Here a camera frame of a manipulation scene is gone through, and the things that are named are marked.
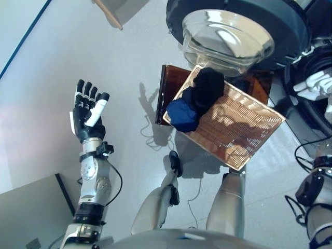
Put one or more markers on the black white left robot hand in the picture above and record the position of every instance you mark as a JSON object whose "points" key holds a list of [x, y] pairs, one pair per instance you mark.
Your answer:
{"points": [[88, 129]]}

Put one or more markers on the white garment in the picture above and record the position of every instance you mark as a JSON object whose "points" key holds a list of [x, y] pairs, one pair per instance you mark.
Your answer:
{"points": [[316, 85]]}

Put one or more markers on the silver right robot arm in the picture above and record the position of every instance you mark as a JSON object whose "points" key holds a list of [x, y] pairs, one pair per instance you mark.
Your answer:
{"points": [[321, 181]]}

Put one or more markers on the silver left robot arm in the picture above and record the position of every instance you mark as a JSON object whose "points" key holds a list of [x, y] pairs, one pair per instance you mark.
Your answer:
{"points": [[90, 168]]}

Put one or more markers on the round glass washing machine door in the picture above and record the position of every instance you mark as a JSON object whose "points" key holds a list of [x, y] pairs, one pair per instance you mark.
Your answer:
{"points": [[285, 26]]}

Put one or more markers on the grey front-load washing machine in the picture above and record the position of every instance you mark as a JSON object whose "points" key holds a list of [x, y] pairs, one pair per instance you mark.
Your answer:
{"points": [[315, 62]]}

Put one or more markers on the navy blue garment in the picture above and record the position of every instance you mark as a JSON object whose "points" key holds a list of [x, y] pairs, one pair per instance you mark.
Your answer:
{"points": [[181, 116]]}

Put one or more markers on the dark wooden stool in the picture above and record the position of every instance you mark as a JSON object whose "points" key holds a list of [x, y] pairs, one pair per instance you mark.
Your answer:
{"points": [[173, 83]]}

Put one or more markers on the left robot leg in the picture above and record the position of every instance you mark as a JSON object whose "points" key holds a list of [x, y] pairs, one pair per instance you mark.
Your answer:
{"points": [[153, 205]]}

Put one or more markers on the robot leg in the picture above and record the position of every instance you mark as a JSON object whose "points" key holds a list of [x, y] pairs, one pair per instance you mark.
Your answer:
{"points": [[228, 202], [153, 205]]}

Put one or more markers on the grey board black edge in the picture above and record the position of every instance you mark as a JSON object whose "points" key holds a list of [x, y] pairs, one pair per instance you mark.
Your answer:
{"points": [[26, 212]]}

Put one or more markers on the white chair wooden legs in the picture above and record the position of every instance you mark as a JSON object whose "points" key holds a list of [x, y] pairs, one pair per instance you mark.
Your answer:
{"points": [[111, 18]]}

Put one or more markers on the black garment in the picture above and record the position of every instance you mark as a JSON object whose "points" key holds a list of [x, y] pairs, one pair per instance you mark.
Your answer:
{"points": [[207, 85]]}

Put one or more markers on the brown wicker laundry tray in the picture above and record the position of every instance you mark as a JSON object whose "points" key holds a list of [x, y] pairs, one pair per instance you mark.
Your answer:
{"points": [[233, 124]]}

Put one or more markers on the grey robot torso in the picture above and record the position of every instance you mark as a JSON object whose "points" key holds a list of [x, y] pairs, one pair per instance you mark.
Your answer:
{"points": [[194, 241]]}

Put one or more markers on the right robot leg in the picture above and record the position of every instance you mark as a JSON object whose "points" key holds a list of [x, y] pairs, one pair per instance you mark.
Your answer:
{"points": [[228, 202]]}

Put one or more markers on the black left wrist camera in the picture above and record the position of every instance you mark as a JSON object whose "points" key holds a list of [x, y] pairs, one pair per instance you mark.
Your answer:
{"points": [[105, 149]]}

